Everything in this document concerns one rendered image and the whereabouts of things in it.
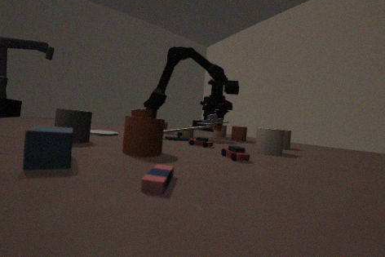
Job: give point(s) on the red toy car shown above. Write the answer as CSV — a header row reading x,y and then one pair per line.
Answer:
x,y
237,153
201,141

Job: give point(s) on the pink eraser with blue sleeve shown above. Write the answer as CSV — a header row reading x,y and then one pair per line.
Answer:
x,y
157,179

